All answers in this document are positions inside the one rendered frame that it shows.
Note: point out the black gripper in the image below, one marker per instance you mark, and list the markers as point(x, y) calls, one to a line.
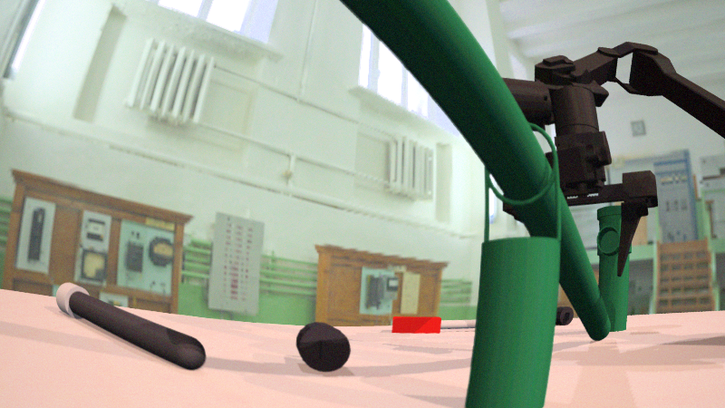
point(638, 191)

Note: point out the black short cylinder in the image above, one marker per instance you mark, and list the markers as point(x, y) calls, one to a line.
point(564, 315)
point(323, 347)

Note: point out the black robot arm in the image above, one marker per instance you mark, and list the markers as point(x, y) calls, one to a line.
point(566, 92)

